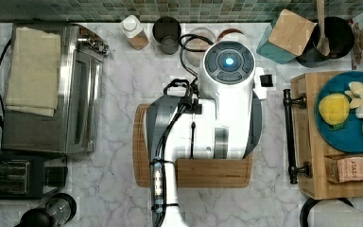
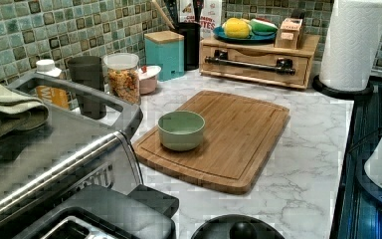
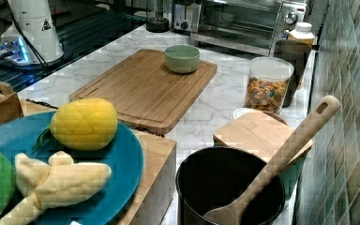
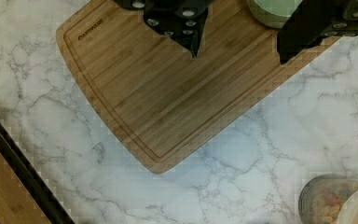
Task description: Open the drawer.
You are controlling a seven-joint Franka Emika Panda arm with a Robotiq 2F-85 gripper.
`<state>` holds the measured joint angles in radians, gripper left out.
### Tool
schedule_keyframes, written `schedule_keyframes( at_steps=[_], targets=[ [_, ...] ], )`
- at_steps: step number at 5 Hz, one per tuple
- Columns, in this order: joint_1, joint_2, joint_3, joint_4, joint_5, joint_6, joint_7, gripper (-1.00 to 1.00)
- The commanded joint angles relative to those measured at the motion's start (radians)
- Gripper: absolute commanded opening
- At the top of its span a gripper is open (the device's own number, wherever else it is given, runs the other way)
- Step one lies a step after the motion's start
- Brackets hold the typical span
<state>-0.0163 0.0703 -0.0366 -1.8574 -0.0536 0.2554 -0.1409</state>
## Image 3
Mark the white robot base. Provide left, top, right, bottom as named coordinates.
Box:
left=0, top=0, right=72, bottom=68

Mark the wooden drawer box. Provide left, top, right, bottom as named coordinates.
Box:
left=18, top=98, right=178, bottom=225

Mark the bamboo cutting board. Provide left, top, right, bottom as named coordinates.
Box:
left=69, top=49, right=218, bottom=134

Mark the green ceramic bowl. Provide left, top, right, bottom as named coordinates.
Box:
left=164, top=45, right=200, bottom=74

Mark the black utensil pot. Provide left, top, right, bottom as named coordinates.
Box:
left=175, top=146, right=285, bottom=225

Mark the teal canister bamboo lid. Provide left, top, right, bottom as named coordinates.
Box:
left=213, top=108, right=313, bottom=200

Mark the black round stand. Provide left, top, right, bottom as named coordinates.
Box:
left=146, top=0, right=170, bottom=33

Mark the silver toaster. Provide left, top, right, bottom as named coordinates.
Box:
left=172, top=0, right=202, bottom=33

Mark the clear cereal jar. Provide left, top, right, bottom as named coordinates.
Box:
left=245, top=56, right=294, bottom=113

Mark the yellow plush mango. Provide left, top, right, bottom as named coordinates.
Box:
left=50, top=98, right=118, bottom=151

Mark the stainless toaster oven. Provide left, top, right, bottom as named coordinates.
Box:
left=190, top=0, right=310, bottom=55

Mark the wooden spoon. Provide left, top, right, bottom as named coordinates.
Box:
left=203, top=96, right=340, bottom=225

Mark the dark grey tumbler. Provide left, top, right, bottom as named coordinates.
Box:
left=274, top=39, right=311, bottom=108

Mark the plush banana toy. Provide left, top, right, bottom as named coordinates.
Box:
left=0, top=151, right=112, bottom=225

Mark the white lid orange bottle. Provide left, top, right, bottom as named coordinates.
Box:
left=288, top=22, right=315, bottom=45

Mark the blue plate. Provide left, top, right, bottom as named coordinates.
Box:
left=0, top=112, right=143, bottom=225

